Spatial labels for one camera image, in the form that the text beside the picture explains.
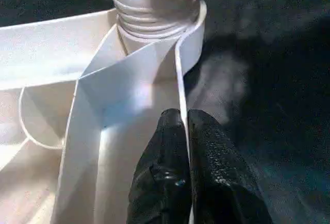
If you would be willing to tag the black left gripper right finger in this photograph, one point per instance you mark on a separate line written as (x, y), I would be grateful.
(221, 182)

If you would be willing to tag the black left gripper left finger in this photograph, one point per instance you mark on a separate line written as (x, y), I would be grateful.
(162, 172)

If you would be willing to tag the black work mat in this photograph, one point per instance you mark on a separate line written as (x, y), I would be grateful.
(270, 105)

